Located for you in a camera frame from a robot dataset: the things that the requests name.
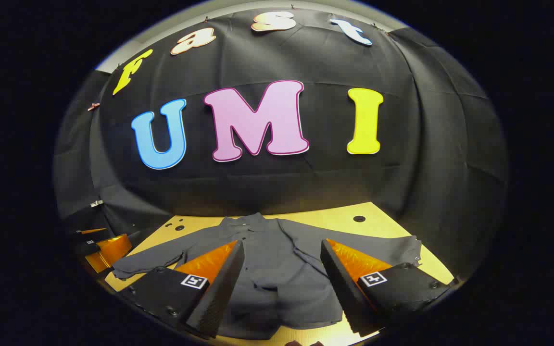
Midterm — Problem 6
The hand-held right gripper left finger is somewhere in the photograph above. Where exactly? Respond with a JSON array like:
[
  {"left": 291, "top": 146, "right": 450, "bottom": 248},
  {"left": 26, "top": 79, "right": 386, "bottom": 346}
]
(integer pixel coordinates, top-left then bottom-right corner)
[{"left": 121, "top": 239, "right": 245, "bottom": 339}]

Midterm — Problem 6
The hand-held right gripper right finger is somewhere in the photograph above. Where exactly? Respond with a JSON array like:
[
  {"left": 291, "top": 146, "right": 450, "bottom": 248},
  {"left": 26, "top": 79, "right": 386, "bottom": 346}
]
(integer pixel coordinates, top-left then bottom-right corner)
[{"left": 320, "top": 239, "right": 452, "bottom": 338}]

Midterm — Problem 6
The black backdrop cloth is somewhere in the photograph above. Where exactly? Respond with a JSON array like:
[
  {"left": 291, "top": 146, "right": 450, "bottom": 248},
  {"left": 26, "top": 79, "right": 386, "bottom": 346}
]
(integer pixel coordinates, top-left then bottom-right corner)
[{"left": 53, "top": 7, "right": 509, "bottom": 289}]

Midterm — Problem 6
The grey button-up shirt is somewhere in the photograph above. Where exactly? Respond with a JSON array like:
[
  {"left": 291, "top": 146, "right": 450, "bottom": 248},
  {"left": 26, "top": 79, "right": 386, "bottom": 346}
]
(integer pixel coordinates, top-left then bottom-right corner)
[{"left": 112, "top": 212, "right": 423, "bottom": 341}]

